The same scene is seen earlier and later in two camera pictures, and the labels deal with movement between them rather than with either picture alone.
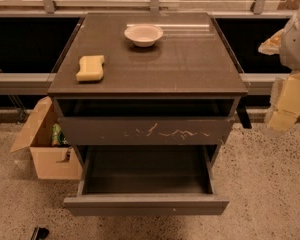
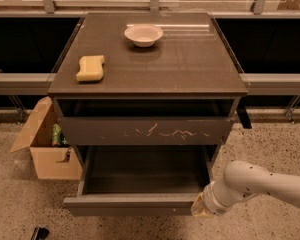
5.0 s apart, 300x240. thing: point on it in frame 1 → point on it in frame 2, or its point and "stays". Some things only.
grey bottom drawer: [147, 180] stays
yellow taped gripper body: [297, 47] → [208, 198]
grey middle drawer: [145, 131] stays
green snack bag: [58, 136] stays
